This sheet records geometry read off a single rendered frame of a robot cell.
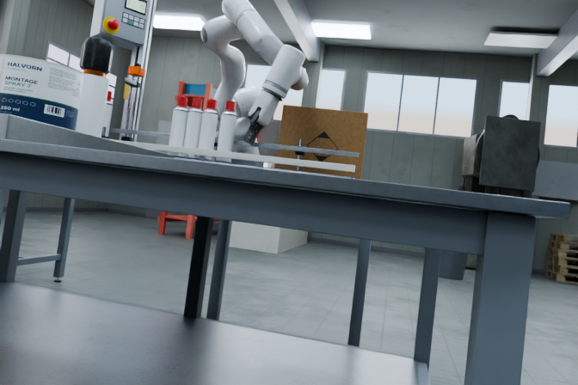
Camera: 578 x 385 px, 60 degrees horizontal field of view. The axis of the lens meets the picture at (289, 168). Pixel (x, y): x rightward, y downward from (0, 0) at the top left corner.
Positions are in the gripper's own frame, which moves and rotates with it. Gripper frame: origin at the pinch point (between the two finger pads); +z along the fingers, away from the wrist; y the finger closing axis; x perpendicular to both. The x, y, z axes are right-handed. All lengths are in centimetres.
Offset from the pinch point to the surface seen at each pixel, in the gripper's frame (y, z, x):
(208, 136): 1.9, 5.8, -12.3
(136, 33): -9, -15, -61
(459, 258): -555, 17, 147
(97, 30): 0, -9, -69
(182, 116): 1.4, 3.9, -23.9
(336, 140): -17.9, -12.6, 22.4
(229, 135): 1.4, 2.5, -6.3
